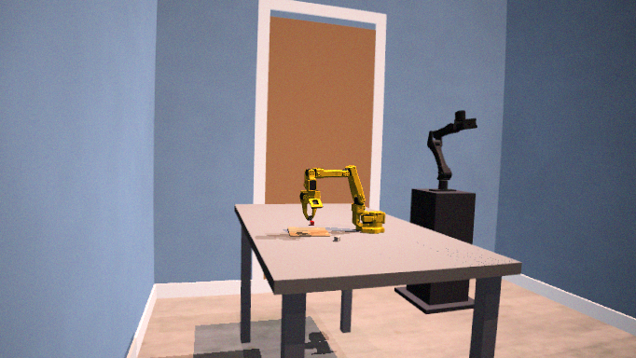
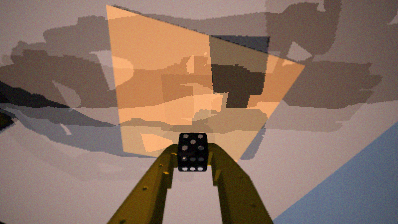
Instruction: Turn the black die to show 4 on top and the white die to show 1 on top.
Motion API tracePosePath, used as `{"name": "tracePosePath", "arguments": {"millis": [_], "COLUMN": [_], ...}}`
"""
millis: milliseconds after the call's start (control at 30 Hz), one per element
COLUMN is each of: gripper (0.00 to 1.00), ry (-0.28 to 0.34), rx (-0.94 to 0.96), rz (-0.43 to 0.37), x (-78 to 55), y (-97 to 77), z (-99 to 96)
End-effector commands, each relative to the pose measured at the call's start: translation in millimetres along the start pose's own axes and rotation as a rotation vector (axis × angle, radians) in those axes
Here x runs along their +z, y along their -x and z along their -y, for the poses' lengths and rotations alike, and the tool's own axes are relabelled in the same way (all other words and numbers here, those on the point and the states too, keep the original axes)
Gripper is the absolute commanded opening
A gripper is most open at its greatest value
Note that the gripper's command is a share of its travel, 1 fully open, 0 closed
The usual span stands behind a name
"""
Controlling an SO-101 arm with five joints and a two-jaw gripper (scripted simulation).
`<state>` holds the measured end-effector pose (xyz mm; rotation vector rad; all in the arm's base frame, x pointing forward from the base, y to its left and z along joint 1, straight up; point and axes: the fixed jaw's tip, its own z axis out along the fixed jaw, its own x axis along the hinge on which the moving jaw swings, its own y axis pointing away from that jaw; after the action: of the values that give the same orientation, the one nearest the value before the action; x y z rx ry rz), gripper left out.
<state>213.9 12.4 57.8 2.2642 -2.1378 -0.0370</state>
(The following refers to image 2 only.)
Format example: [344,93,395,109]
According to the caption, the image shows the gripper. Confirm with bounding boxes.
[107,143,274,224]

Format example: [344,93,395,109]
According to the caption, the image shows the black die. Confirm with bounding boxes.
[177,133,209,172]

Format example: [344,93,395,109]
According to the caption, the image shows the orange flat mat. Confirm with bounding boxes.
[106,5,305,163]

